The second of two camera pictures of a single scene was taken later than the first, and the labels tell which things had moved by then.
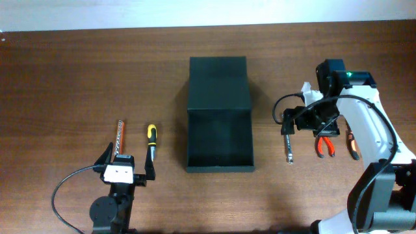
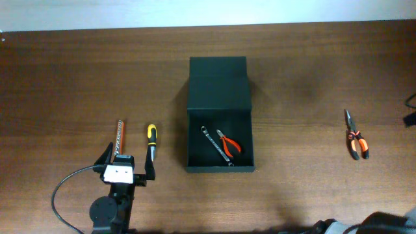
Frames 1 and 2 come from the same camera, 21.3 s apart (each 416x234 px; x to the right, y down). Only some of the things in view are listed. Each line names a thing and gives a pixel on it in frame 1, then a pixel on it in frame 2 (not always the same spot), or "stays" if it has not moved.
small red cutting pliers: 320,147 → 225,140
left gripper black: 140,179 stays
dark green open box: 220,120 stays
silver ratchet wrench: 289,149 → 204,129
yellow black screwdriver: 151,134 stays
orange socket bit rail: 119,143 stays
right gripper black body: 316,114 → 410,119
